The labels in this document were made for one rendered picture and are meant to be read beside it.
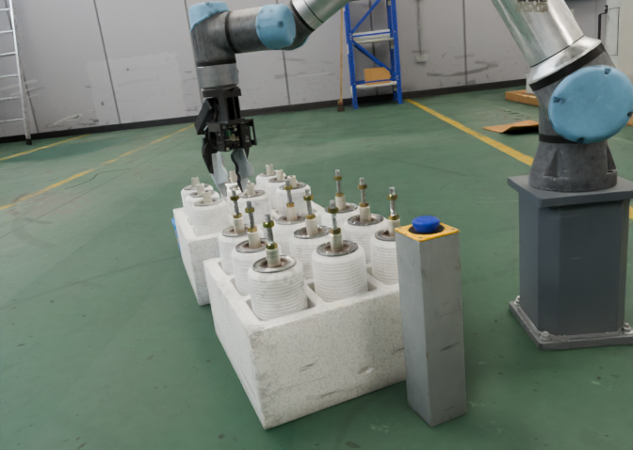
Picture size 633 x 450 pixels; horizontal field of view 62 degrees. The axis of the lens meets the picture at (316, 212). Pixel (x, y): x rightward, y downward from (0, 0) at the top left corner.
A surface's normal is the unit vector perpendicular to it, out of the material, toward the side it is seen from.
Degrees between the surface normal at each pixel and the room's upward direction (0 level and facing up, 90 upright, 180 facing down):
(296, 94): 90
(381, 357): 90
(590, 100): 97
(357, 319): 90
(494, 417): 0
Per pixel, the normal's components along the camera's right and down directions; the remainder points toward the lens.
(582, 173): -0.24, -0.01
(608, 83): -0.22, 0.40
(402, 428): -0.11, -0.96
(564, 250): -0.04, 0.27
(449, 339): 0.38, 0.21
